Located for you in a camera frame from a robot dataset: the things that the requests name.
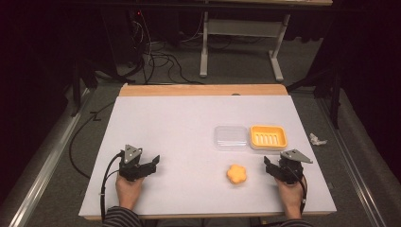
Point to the orange flower-shaped soap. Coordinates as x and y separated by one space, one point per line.
236 174

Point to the crumpled white paper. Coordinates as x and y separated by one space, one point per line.
316 140

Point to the dark computer tower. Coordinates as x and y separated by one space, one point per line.
126 34

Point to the yellow soap dish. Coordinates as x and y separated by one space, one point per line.
268 137

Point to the metal floor rail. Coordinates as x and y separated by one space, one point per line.
47 151
346 164

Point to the black metal stand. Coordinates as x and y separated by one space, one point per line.
77 85
334 94

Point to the person's left hand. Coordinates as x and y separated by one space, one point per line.
128 192

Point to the white metal desk frame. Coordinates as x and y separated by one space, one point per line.
242 28

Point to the clear plastic container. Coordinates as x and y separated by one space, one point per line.
231 137

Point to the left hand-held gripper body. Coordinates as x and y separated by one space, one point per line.
131 154

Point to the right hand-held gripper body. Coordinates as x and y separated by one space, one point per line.
291 167

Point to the person's right hand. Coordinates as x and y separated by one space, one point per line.
291 197

